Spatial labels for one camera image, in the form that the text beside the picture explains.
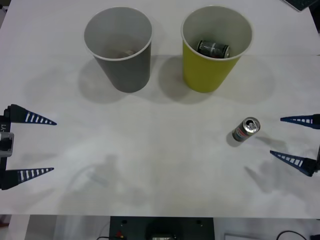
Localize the black drink can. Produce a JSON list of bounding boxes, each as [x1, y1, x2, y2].
[[196, 39, 231, 59]]

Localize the black cable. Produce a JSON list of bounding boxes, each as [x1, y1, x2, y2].
[[276, 230, 311, 240]]

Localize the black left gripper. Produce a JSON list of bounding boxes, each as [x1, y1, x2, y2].
[[0, 103, 58, 191]]

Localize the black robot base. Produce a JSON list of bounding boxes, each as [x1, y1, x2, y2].
[[109, 216, 215, 240]]

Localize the grey plastic bin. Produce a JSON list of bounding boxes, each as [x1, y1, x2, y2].
[[83, 6, 153, 93]]

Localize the grey flat board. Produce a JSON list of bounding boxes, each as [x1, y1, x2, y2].
[[281, 0, 318, 12]]

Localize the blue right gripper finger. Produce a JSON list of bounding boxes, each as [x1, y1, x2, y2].
[[280, 113, 320, 130], [269, 150, 320, 178]]

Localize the yellow-green plastic bin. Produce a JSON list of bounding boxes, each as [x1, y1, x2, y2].
[[181, 5, 254, 94]]

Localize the silver drink can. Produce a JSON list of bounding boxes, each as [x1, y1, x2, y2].
[[231, 116, 261, 143]]

